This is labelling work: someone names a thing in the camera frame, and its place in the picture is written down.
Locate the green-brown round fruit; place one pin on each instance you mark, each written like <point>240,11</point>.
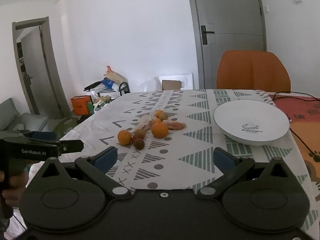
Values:
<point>163,116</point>

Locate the white round plate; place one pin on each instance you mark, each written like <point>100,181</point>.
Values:
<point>251,122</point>

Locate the patterned white tablecloth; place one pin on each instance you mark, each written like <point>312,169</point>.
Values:
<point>183,159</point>

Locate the brown cardboard box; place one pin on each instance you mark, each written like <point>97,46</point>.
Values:
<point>171,85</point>

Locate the person's left hand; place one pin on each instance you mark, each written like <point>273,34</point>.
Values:
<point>17,186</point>

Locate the red orange mat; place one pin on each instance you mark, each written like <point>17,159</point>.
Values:
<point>303,112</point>

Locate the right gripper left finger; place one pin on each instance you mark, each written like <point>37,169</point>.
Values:
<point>94,169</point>

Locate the small orange back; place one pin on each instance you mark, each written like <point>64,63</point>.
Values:
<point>158,112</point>

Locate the orange chair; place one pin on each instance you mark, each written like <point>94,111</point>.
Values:
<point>255,70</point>

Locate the grey-green sofa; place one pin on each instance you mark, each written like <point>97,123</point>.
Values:
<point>13,120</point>

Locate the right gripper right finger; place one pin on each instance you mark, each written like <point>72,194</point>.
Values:
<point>233,170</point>

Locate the peeled pomelo piece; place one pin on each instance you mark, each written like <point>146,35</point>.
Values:
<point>174,125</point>

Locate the large orange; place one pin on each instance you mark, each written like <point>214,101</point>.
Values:
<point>159,130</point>

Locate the brown longan fruit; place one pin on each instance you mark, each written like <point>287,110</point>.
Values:
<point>140,132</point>

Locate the grey door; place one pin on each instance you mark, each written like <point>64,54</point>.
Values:
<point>238,25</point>

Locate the medium orange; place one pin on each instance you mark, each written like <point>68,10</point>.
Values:
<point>124,137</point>

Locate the side doorway frame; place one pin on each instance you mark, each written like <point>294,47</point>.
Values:
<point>37,68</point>

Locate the pile of bags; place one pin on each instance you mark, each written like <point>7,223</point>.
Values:
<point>111,87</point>

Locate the brown lychee fruit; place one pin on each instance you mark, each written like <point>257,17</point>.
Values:
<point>139,144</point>

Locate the orange box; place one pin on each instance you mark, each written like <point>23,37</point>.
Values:
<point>79,104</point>

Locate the small orange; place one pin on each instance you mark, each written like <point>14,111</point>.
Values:
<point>158,112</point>
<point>157,120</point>

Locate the pomelo peel piece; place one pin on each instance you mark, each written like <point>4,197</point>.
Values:
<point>145,123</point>

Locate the black door handle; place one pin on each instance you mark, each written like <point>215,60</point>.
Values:
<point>204,34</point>

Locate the red lychee fruit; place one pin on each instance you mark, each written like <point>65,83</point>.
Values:
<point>135,137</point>

